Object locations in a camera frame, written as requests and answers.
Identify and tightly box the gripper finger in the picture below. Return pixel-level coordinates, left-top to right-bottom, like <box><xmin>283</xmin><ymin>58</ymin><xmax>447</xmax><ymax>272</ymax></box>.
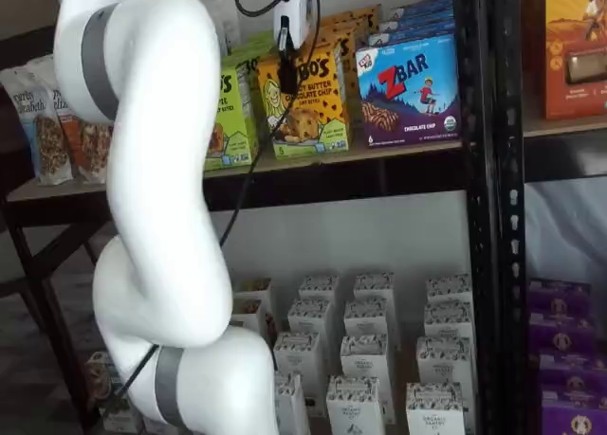
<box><xmin>277</xmin><ymin>48</ymin><xmax>300</xmax><ymax>100</ymax></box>

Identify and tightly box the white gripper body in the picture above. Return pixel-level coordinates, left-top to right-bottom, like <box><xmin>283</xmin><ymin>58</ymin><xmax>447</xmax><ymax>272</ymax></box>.
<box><xmin>272</xmin><ymin>0</ymin><xmax>318</xmax><ymax>51</ymax></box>

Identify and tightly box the orange Bobo's peanut butter box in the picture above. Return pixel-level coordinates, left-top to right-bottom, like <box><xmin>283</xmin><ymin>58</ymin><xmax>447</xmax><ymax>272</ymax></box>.
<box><xmin>315</xmin><ymin>36</ymin><xmax>357</xmax><ymax>123</ymax></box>
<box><xmin>326</xmin><ymin>6</ymin><xmax>382</xmax><ymax>28</ymax></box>
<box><xmin>320</xmin><ymin>22</ymin><xmax>371</xmax><ymax>45</ymax></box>
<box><xmin>257</xmin><ymin>53</ymin><xmax>351</xmax><ymax>160</ymax></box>

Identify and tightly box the green Bobo's apple pie box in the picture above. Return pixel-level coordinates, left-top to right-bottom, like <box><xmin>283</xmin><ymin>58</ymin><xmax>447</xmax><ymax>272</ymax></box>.
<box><xmin>234</xmin><ymin>44</ymin><xmax>281</xmax><ymax>64</ymax></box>
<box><xmin>204</xmin><ymin>58</ymin><xmax>261</xmax><ymax>167</ymax></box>

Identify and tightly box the purple blue Zbar box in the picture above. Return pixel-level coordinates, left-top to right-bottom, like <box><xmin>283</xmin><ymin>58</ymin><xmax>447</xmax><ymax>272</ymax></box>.
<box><xmin>355</xmin><ymin>33</ymin><xmax>462</xmax><ymax>148</ymax></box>
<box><xmin>368</xmin><ymin>20</ymin><xmax>457</xmax><ymax>45</ymax></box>
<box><xmin>390</xmin><ymin>0</ymin><xmax>454</xmax><ymax>17</ymax></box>
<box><xmin>377</xmin><ymin>8</ymin><xmax>455</xmax><ymax>28</ymax></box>

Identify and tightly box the yellow white granola box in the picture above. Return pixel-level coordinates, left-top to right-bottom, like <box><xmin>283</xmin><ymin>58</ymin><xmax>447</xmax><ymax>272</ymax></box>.
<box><xmin>230</xmin><ymin>298</ymin><xmax>265</xmax><ymax>332</ymax></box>
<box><xmin>231</xmin><ymin>277</ymin><xmax>274</xmax><ymax>313</ymax></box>

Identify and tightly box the large orange brown box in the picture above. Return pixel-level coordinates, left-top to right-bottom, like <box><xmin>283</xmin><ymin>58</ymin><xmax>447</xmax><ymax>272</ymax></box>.
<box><xmin>544</xmin><ymin>0</ymin><xmax>607</xmax><ymax>121</ymax></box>

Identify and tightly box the purple snack box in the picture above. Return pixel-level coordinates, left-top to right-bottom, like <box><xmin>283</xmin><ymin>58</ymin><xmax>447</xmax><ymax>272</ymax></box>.
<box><xmin>528</xmin><ymin>311</ymin><xmax>598</xmax><ymax>355</ymax></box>
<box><xmin>528</xmin><ymin>278</ymin><xmax>593</xmax><ymax>316</ymax></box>
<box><xmin>538</xmin><ymin>352</ymin><xmax>607</xmax><ymax>396</ymax></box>
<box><xmin>540</xmin><ymin>390</ymin><xmax>607</xmax><ymax>435</ymax></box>

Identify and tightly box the green white granola box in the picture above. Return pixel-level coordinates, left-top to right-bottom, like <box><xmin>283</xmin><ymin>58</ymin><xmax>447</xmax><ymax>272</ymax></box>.
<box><xmin>84</xmin><ymin>352</ymin><xmax>118</xmax><ymax>410</ymax></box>

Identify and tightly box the granola bag with orange label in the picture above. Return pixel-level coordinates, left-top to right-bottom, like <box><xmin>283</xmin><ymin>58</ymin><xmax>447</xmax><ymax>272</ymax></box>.
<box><xmin>49</xmin><ymin>82</ymin><xmax>115</xmax><ymax>185</ymax></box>

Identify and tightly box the white floral print carton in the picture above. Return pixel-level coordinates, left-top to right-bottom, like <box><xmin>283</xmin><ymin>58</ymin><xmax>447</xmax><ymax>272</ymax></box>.
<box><xmin>406</xmin><ymin>382</ymin><xmax>465</xmax><ymax>435</ymax></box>
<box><xmin>298</xmin><ymin>276</ymin><xmax>340</xmax><ymax>308</ymax></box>
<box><xmin>273</xmin><ymin>372</ymin><xmax>312</xmax><ymax>435</ymax></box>
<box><xmin>353</xmin><ymin>272</ymin><xmax>395</xmax><ymax>308</ymax></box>
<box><xmin>287</xmin><ymin>299</ymin><xmax>334</xmax><ymax>341</ymax></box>
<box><xmin>340</xmin><ymin>334</ymin><xmax>390</xmax><ymax>384</ymax></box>
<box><xmin>273</xmin><ymin>332</ymin><xmax>321</xmax><ymax>384</ymax></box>
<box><xmin>343</xmin><ymin>299</ymin><xmax>389</xmax><ymax>341</ymax></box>
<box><xmin>425</xmin><ymin>273</ymin><xmax>471</xmax><ymax>308</ymax></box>
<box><xmin>423</xmin><ymin>300</ymin><xmax>474</xmax><ymax>344</ymax></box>
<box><xmin>415</xmin><ymin>335</ymin><xmax>471</xmax><ymax>389</ymax></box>
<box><xmin>325</xmin><ymin>375</ymin><xmax>381</xmax><ymax>435</ymax></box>

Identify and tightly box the black metal shelving rack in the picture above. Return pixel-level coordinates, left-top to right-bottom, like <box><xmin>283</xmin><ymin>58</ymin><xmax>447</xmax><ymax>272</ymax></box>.
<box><xmin>492</xmin><ymin>0</ymin><xmax>607</xmax><ymax>435</ymax></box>
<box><xmin>0</xmin><ymin>0</ymin><xmax>497</xmax><ymax>435</ymax></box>

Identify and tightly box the granola bag with blue label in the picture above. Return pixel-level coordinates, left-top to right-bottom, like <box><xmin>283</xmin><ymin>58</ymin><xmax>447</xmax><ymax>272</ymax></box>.
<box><xmin>0</xmin><ymin>66</ymin><xmax>75</xmax><ymax>186</ymax></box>

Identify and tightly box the translucent plastic sheet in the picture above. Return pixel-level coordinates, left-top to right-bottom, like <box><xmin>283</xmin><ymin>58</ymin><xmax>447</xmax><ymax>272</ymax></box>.
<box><xmin>524</xmin><ymin>178</ymin><xmax>607</xmax><ymax>284</ymax></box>

